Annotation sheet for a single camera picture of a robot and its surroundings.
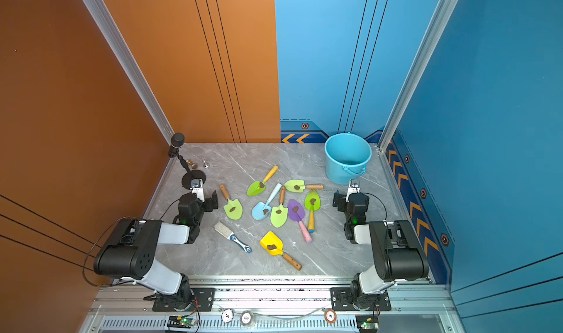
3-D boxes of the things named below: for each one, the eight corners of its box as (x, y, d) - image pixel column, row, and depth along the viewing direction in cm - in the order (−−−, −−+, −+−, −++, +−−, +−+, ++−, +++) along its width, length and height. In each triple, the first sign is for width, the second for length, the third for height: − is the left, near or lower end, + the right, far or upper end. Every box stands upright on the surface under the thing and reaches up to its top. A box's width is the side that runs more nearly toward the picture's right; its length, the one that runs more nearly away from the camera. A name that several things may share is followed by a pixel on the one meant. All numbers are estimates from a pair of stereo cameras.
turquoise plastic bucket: (323, 190, 104) (328, 167, 90) (319, 156, 118) (323, 132, 104) (366, 190, 104) (377, 167, 90) (357, 156, 118) (366, 132, 104)
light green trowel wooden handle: (284, 192, 103) (284, 189, 101) (284, 182, 107) (284, 179, 105) (323, 192, 103) (324, 189, 101) (322, 182, 107) (323, 179, 105)
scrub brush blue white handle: (214, 229, 91) (213, 226, 89) (219, 223, 93) (218, 221, 91) (249, 254, 85) (248, 252, 83) (254, 247, 86) (253, 245, 84)
